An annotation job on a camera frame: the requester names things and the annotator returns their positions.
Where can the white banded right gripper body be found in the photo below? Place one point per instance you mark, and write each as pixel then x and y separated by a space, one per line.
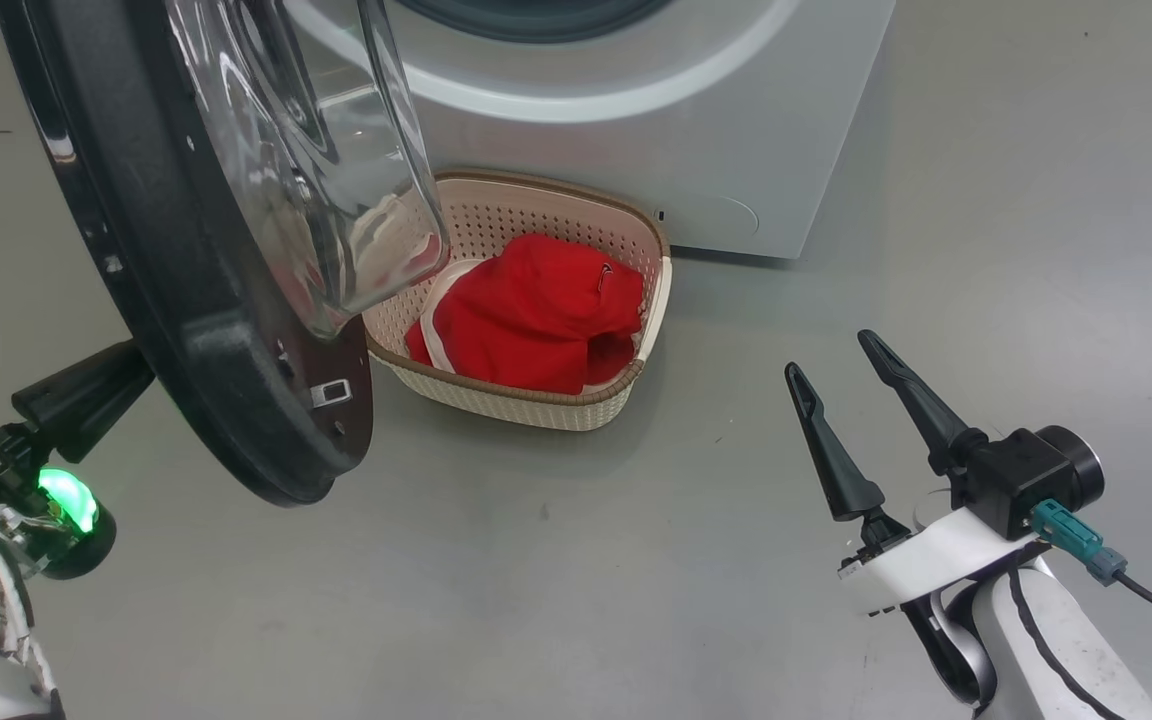
pixel 936 560

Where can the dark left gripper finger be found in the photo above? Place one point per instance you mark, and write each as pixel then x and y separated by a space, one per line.
pixel 86 385
pixel 86 430

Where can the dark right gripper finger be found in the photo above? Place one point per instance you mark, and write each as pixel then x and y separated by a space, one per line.
pixel 921 410
pixel 836 460

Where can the black rimmed glass washer door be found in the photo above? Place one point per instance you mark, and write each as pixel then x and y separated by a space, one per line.
pixel 186 300

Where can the red garment with white trim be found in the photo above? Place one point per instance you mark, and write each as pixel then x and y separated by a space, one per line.
pixel 536 310

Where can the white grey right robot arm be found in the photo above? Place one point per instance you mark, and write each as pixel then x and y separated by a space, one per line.
pixel 1066 660

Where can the white washing machine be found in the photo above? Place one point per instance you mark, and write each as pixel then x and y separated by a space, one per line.
pixel 736 120

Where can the cream perforated laundry basket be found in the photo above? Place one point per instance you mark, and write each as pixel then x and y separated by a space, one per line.
pixel 526 205

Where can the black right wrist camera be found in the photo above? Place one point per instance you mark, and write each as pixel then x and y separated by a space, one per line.
pixel 1011 480

